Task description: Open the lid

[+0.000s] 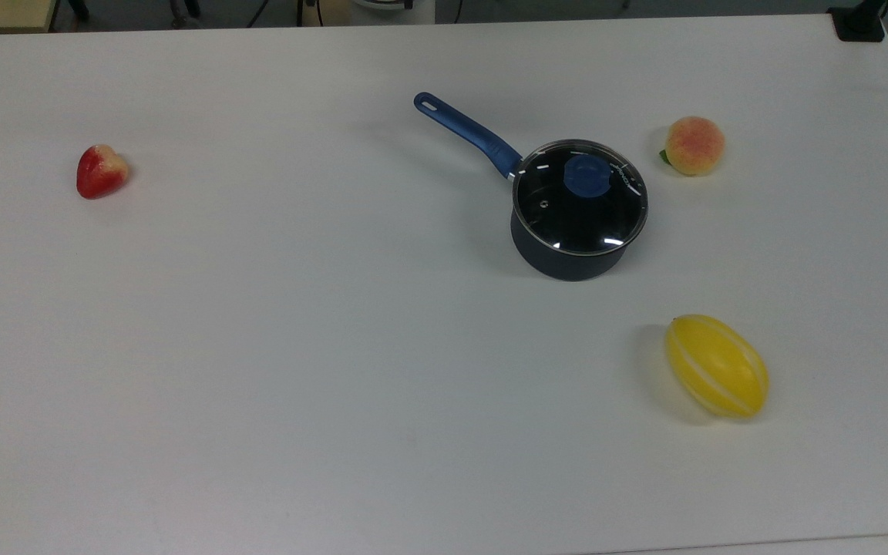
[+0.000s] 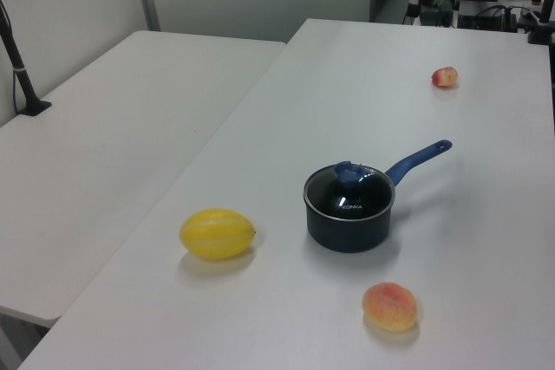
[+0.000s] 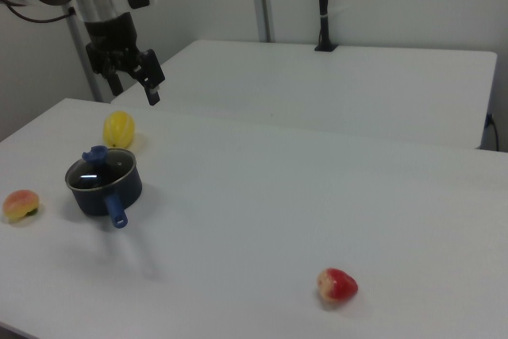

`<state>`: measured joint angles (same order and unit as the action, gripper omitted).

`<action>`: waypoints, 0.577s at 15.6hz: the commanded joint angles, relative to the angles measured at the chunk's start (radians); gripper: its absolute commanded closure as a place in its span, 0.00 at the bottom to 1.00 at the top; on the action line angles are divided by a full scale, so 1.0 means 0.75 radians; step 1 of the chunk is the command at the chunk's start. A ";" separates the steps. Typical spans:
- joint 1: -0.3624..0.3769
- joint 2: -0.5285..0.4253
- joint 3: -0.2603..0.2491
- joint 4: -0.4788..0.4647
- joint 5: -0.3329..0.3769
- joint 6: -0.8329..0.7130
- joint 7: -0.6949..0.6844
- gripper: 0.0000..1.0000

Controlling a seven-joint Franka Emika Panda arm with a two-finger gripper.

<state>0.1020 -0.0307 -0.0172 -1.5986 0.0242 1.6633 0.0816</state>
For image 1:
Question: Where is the glass lid with blue knob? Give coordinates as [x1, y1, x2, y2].
[512, 139, 650, 257]

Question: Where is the toy peach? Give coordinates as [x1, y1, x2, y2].
[660, 116, 726, 177]

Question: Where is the dark saucepan with blue handle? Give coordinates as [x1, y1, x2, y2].
[413, 92, 650, 282]

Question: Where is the yellow lemon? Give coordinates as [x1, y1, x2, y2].
[665, 314, 770, 419]

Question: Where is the black table clamp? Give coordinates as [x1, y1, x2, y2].
[828, 0, 888, 42]

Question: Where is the red toy strawberry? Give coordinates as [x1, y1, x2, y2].
[76, 144, 130, 200]

